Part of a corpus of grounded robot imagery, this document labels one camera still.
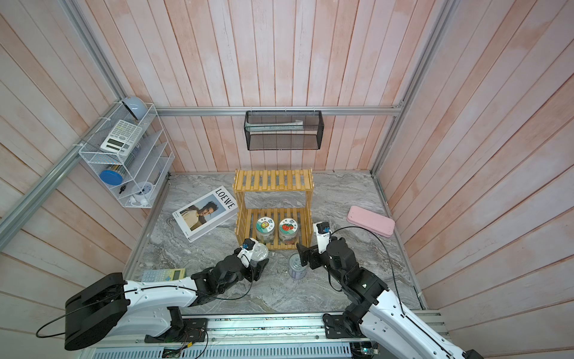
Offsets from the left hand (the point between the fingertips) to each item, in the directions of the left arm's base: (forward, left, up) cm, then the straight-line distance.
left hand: (259, 257), depth 83 cm
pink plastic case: (+19, -48, -4) cm, 52 cm away
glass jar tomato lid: (+10, -11, +3) cm, 15 cm away
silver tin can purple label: (-5, -14, 0) cm, 15 cm away
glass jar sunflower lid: (+10, -2, +3) cm, 11 cm away
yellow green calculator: (-5, +37, -5) cm, 37 cm away
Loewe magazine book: (+21, +27, -3) cm, 34 cm away
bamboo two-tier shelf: (+21, -14, +20) cm, 33 cm away
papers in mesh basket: (+45, -14, +28) cm, 55 cm away
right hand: (+2, -18, +10) cm, 21 cm away
